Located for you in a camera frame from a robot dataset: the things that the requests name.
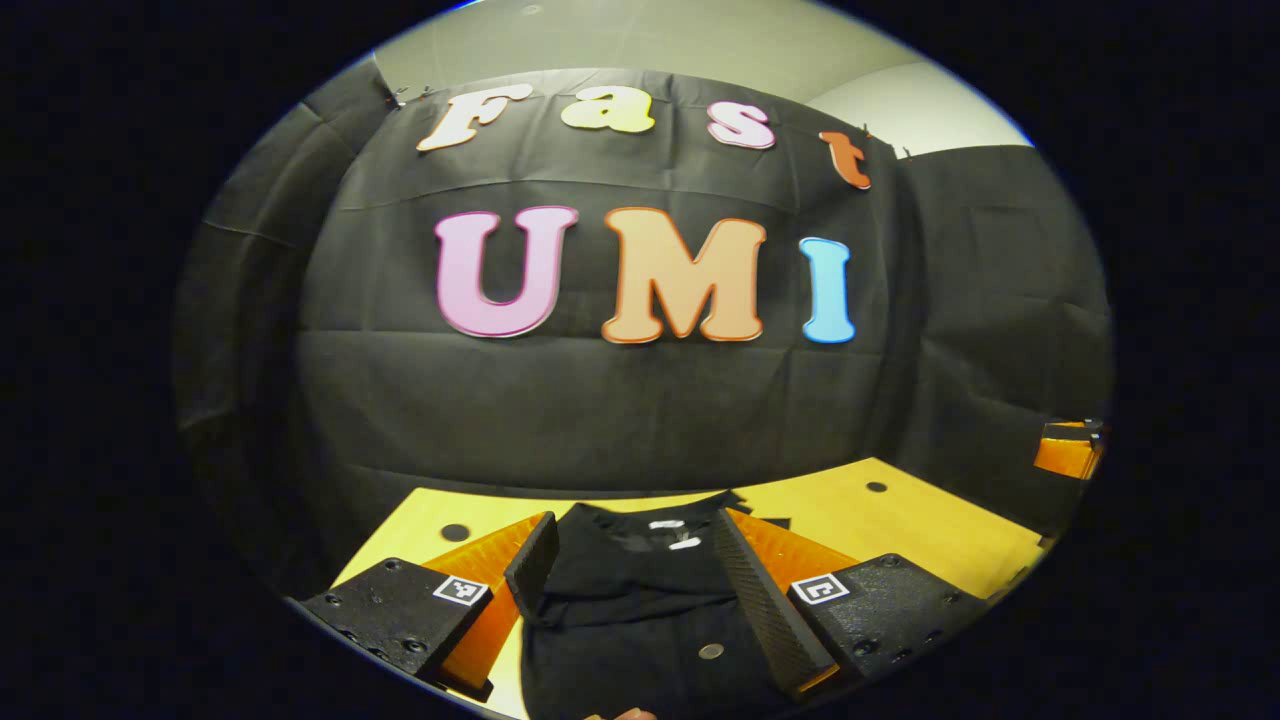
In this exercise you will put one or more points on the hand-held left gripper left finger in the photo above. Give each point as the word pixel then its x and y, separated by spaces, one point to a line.
pixel 535 565

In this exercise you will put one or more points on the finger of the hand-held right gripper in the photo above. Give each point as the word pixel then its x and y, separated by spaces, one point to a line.
pixel 1065 452

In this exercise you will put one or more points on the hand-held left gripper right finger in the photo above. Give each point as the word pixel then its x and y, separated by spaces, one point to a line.
pixel 765 610

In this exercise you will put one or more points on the black buttoned shirt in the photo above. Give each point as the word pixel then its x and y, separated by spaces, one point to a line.
pixel 640 590

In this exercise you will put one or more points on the black backdrop cloth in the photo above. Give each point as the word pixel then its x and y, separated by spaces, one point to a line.
pixel 600 400

